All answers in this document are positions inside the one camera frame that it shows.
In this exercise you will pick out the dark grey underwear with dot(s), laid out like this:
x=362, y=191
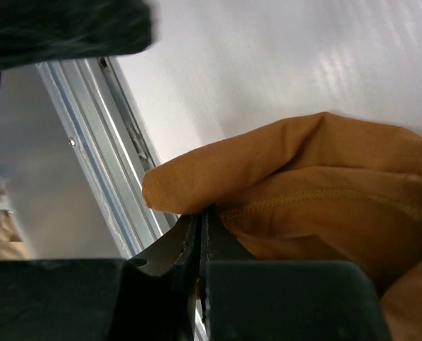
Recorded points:
x=37, y=31

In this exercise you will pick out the aluminium front rail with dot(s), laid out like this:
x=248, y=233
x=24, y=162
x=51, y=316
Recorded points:
x=110, y=147

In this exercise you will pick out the peach underwear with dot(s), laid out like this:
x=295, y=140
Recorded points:
x=11, y=246

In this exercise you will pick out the brown underwear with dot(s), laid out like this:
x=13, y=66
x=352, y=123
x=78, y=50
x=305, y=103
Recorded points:
x=317, y=187

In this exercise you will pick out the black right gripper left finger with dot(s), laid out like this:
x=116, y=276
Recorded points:
x=148, y=297

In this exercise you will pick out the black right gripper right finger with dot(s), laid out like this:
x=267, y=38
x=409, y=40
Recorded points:
x=247, y=299

